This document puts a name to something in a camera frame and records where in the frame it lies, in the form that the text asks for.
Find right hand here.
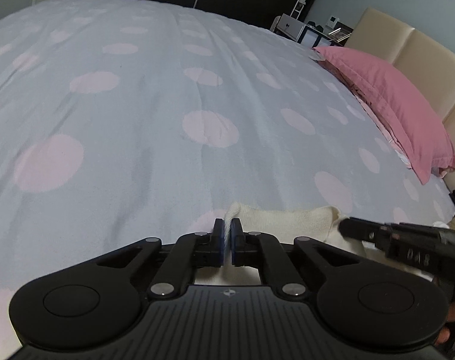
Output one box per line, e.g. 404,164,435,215
435,301,455,345

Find white bedside table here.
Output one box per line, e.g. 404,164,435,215
270,14,353,48

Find grey duvet pink dots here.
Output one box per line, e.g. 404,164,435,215
0,0,455,359

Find pink pillow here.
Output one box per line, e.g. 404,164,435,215
314,46,455,185

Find cream padded headboard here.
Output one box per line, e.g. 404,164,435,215
345,7,455,190

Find cream knit sweater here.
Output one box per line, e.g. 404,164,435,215
194,202,432,286

